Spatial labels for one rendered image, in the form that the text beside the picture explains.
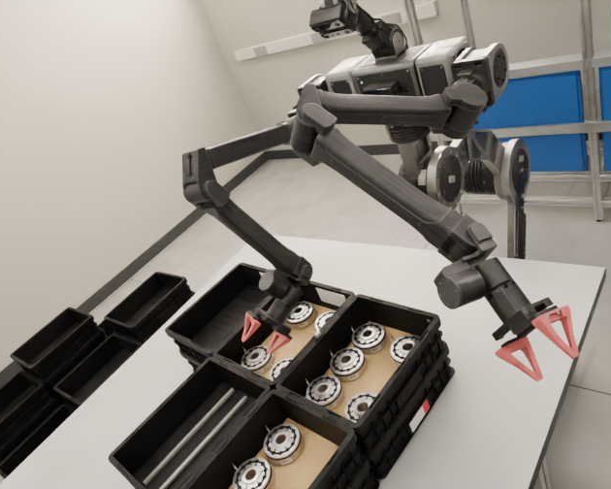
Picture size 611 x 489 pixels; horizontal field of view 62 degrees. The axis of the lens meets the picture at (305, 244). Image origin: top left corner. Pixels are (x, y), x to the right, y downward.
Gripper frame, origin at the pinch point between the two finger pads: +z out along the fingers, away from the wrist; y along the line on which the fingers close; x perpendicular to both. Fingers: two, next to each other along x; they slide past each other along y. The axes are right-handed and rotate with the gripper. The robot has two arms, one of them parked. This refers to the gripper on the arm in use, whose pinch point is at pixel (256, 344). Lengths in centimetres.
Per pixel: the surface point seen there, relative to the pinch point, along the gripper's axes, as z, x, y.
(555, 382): -37, -48, 54
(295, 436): 11.5, -22.7, 10.0
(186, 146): -52, 352, 57
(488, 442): -15, -48, 42
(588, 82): -172, 44, 109
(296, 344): -3.1, 9.9, 19.9
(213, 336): 14.0, 40.6, 10.3
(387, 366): -15.6, -20.3, 27.3
